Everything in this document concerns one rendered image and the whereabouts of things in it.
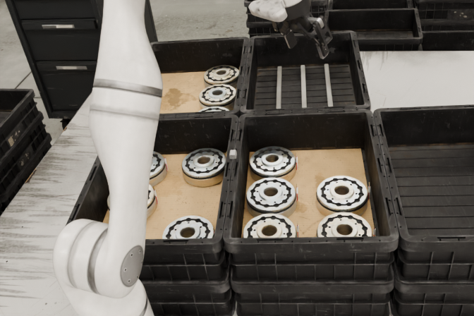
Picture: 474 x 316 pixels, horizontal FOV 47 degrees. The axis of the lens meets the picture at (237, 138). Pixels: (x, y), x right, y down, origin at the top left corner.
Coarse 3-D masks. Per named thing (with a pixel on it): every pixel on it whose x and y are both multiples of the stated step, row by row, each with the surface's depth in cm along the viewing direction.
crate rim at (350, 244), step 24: (240, 120) 123; (240, 144) 116; (384, 168) 105; (384, 192) 99; (240, 240) 93; (264, 240) 93; (288, 240) 92; (312, 240) 92; (336, 240) 91; (360, 240) 91; (384, 240) 90
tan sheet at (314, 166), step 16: (304, 160) 125; (320, 160) 124; (336, 160) 124; (352, 160) 123; (304, 176) 120; (320, 176) 120; (352, 176) 119; (304, 192) 116; (304, 208) 112; (368, 208) 110; (304, 224) 108
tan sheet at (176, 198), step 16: (176, 160) 130; (176, 176) 125; (160, 192) 121; (176, 192) 120; (192, 192) 120; (208, 192) 119; (160, 208) 117; (176, 208) 116; (192, 208) 116; (208, 208) 115; (160, 224) 113
